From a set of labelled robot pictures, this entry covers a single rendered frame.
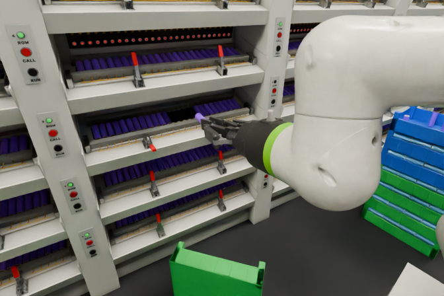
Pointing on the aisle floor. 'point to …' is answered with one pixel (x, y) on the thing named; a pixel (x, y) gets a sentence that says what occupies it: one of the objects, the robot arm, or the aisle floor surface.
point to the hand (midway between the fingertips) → (213, 125)
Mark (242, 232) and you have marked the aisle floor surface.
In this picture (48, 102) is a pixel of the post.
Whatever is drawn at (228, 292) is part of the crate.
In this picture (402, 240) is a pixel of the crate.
